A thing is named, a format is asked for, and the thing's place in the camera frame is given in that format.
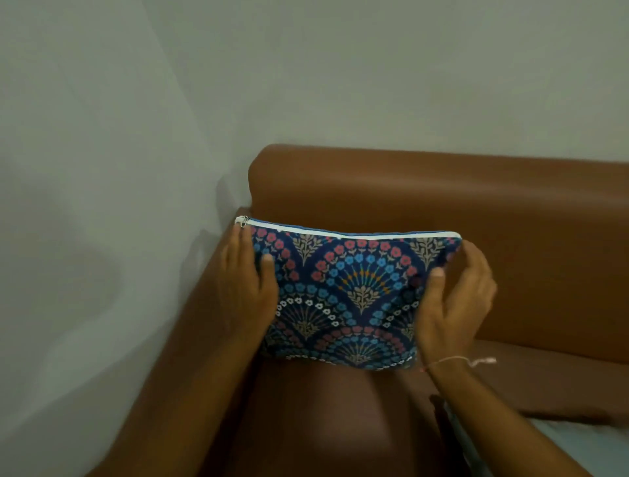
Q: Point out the person's right hand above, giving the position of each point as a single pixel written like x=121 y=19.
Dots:
x=457 y=309

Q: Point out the person's left hand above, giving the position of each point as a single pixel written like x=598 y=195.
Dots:
x=241 y=290

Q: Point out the person's right thumb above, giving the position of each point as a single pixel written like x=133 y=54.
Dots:
x=435 y=290

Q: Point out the person's left thumb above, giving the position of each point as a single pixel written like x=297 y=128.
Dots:
x=269 y=275

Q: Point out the blue floral zippered cushion cover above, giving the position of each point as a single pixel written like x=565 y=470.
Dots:
x=351 y=290

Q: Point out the person's right forearm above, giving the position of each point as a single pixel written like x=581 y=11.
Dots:
x=491 y=422

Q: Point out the person's left forearm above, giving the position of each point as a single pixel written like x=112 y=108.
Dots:
x=191 y=403

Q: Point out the brown leather sofa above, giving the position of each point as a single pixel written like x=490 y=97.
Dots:
x=442 y=196

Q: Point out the light blue cloth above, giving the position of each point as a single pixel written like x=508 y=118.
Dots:
x=580 y=447

